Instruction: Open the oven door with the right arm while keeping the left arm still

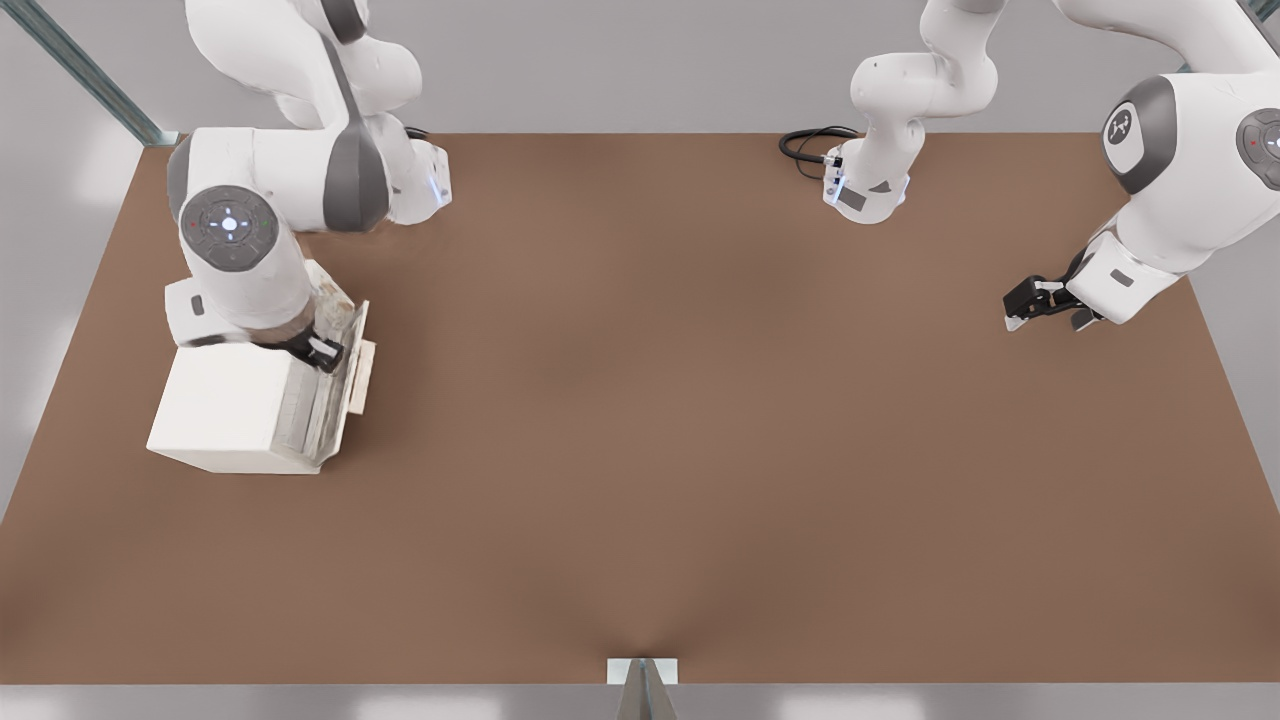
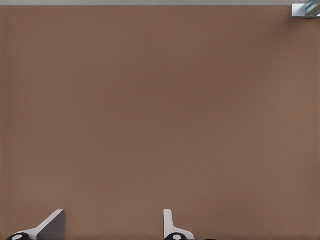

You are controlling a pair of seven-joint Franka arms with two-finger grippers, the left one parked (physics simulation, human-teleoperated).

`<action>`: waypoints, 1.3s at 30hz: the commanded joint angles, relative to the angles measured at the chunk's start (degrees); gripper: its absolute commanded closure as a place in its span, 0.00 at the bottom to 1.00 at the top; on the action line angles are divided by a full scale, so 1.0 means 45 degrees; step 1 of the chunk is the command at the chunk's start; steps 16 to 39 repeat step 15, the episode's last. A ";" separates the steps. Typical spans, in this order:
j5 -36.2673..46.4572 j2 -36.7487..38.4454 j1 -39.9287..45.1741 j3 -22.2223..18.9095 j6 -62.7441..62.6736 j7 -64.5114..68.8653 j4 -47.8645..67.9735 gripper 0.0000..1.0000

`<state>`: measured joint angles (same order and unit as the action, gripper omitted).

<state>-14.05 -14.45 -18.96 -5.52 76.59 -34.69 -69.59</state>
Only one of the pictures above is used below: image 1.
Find white oven door pale handle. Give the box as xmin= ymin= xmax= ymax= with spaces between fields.
xmin=317 ymin=298 xmax=378 ymax=471

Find white oven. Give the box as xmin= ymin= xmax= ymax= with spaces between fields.
xmin=147 ymin=259 xmax=353 ymax=475

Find black cable loop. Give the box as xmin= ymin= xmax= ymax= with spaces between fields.
xmin=778 ymin=125 xmax=863 ymax=182

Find silver frame post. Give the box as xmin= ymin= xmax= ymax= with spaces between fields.
xmin=0 ymin=0 xmax=181 ymax=148
xmin=1236 ymin=0 xmax=1280 ymax=53
xmin=606 ymin=657 xmax=680 ymax=720

